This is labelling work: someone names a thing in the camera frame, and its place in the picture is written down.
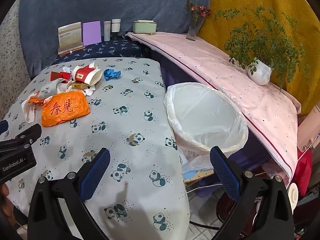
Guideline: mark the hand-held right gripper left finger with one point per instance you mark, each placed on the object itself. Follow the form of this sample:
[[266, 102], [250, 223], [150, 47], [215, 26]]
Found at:
[[96, 172]]

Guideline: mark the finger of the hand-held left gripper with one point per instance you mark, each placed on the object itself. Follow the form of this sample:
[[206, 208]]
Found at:
[[3, 127], [25, 136]]

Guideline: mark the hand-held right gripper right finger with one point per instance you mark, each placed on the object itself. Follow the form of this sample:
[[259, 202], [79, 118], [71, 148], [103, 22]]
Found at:
[[222, 172]]

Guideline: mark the white lined trash bin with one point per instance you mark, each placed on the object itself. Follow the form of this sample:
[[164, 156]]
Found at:
[[202, 115]]

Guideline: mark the red paper box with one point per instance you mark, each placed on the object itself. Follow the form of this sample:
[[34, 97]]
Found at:
[[58, 75]]

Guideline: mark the blue measuring tape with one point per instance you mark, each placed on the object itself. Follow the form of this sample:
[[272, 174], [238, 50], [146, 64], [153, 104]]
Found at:
[[112, 74]]

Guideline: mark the cardboard piece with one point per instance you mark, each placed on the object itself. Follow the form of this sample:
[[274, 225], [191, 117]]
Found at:
[[200, 176]]

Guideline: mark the white crumpled tissue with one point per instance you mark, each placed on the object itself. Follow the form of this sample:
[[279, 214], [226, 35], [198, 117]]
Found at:
[[31, 112]]

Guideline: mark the orange snack wrapper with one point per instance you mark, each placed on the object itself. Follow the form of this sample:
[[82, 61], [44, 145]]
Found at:
[[37, 100]]

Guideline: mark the dark purple cloth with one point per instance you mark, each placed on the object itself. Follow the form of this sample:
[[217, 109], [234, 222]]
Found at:
[[255, 145]]

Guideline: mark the orange plastic bag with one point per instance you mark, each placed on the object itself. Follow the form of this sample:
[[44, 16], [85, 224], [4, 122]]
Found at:
[[65, 107]]

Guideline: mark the grey white packet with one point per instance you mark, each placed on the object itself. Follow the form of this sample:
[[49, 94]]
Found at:
[[51, 87]]

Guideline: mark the white round object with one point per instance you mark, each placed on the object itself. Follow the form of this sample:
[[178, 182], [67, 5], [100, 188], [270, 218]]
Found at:
[[292, 195]]

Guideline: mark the gold black box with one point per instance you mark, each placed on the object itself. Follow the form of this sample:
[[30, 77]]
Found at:
[[78, 85]]

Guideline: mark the white paper scraps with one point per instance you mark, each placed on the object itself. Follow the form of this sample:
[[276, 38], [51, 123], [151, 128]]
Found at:
[[90, 90]]

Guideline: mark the red cloth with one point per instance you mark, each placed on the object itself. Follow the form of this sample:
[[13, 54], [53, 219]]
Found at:
[[303, 170]]

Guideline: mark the panda print cloth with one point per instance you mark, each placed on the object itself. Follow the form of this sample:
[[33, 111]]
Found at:
[[140, 100]]

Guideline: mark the red white paper cup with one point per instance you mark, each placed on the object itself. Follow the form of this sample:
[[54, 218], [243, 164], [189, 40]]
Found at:
[[88, 67], [88, 78]]

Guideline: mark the pink box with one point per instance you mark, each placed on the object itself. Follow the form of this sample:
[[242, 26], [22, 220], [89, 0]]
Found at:
[[308, 132]]

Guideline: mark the green plant in white pot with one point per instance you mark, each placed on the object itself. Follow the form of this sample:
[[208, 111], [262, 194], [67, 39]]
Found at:
[[260, 72]]

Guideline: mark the gold white box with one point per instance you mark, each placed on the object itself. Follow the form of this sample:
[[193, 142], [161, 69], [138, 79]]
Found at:
[[70, 36]]

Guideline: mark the pink cloth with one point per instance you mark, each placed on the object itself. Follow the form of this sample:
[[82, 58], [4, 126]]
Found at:
[[200, 55]]

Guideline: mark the purple card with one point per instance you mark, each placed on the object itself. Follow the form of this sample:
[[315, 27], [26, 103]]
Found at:
[[92, 33]]

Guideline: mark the navy leaf print cloth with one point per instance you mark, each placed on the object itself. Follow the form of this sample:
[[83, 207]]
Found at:
[[112, 48]]

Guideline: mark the white tube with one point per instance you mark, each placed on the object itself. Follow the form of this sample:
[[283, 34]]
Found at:
[[107, 31]]

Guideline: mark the white jar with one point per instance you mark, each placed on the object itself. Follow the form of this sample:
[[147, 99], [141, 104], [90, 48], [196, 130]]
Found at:
[[116, 25]]

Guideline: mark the glass vase with pink flowers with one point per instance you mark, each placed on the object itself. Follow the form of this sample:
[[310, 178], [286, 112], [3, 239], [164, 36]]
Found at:
[[193, 28]]

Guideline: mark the green tissue box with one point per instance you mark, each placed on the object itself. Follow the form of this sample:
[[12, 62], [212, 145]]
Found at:
[[144, 27]]

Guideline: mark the blue grey cloth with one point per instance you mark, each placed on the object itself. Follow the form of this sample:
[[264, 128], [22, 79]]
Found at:
[[100, 0]]

